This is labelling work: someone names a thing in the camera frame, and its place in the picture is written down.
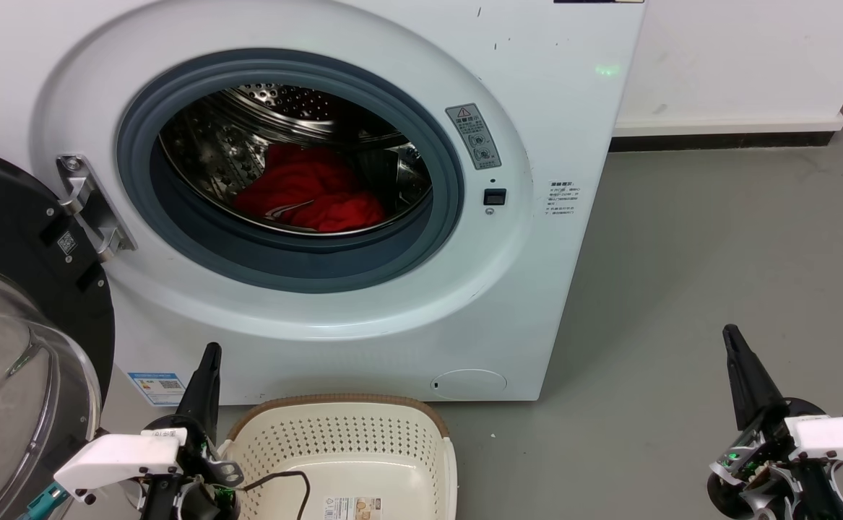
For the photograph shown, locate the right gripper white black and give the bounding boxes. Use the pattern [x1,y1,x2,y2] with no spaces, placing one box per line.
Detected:
[706,324,843,520]

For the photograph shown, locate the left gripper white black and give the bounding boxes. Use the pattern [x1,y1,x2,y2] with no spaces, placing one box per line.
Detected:
[54,342,243,520]

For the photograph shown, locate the red cloth garment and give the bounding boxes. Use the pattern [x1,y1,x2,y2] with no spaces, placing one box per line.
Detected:
[233,143,386,233]

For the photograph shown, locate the cream perforated laundry basket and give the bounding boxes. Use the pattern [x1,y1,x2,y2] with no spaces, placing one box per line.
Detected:
[219,394,458,520]

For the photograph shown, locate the white printed product label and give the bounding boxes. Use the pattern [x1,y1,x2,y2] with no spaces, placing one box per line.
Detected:
[322,495,382,520]

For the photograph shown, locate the washing machine glass door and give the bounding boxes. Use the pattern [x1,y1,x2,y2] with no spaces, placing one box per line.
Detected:
[0,144,116,520]

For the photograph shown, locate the stainless steel washing machine drum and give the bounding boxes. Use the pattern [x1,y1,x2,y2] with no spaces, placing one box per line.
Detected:
[159,83,433,235]

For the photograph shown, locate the grey rubber door gasket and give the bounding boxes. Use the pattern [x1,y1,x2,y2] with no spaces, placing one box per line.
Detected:
[116,48,465,293]

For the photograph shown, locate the metal door hinge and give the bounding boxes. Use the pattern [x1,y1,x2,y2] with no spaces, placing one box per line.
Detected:
[56,154,137,262]

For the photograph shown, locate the white front-load washing machine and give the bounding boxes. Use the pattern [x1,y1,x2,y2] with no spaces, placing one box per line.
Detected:
[0,0,647,404]

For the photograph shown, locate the white text sticker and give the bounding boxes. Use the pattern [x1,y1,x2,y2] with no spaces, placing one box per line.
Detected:
[545,180,581,217]

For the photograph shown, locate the grey warning sticker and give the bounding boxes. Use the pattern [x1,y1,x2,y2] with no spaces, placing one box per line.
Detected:
[445,103,502,171]

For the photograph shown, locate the thin black left gripper cable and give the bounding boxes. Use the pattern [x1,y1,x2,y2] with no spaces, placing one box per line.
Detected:
[241,471,311,520]

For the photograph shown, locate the white wall baseboard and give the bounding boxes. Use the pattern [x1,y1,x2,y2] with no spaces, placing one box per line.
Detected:
[613,112,843,138]

